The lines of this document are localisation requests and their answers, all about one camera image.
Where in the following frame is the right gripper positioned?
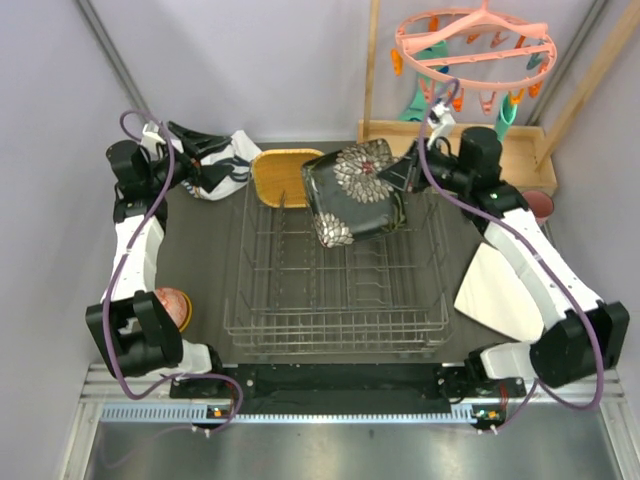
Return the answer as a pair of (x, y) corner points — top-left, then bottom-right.
(375, 137), (472, 195)

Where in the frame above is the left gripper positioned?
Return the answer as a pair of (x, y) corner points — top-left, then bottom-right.
(146, 122), (234, 193)

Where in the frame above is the black floral square plate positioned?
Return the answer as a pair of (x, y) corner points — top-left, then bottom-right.
(301, 139), (407, 248)

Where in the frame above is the yellow woven-pattern plate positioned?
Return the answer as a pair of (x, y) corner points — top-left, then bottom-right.
(252, 148), (324, 209)

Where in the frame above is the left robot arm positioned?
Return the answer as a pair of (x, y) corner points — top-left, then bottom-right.
(85, 122), (233, 397)

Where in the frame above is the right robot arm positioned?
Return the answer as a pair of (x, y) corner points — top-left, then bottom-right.
(378, 127), (630, 396)

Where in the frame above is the white printed cloth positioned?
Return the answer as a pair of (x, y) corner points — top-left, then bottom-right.
(181, 130), (262, 201)

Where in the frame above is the teal patterned sock back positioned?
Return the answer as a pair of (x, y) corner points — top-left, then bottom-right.
(398, 41), (449, 122)

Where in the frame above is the teal patterned sock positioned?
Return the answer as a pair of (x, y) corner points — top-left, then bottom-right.
(398, 41), (449, 122)
(494, 94), (518, 142)

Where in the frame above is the teal patterned sock front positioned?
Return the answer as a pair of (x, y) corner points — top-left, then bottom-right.
(494, 94), (518, 142)

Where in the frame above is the pink ceramic mug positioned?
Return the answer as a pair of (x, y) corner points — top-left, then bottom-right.
(522, 190), (555, 225)

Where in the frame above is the red patterned bowl yellow rim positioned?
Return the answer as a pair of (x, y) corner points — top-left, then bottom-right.
(155, 287), (193, 332)

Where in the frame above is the white square plate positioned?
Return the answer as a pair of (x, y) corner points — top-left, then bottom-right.
(454, 243), (544, 342)

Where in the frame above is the pink round clothes hanger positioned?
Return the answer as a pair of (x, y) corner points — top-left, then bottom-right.
(392, 1), (558, 115)

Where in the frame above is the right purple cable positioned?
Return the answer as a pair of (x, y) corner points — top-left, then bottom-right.
(418, 77), (609, 435)

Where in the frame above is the purple cable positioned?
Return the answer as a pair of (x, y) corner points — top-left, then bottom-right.
(99, 109), (245, 439)
(418, 77), (609, 435)

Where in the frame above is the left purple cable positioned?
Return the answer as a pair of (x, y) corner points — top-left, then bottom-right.
(99, 109), (245, 439)

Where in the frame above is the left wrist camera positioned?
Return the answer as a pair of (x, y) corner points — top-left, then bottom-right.
(140, 122), (166, 153)

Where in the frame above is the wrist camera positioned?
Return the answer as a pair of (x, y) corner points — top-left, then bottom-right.
(427, 100), (456, 149)
(140, 122), (166, 153)

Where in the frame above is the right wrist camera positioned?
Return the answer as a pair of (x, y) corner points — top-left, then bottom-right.
(427, 100), (456, 149)

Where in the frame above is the wooden tray frame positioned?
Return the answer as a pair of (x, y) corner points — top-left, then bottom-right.
(355, 0), (640, 197)

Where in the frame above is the grey wire dish rack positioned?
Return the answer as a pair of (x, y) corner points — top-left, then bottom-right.
(224, 186), (454, 357)

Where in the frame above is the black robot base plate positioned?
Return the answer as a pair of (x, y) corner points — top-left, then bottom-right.
(168, 362), (529, 416)

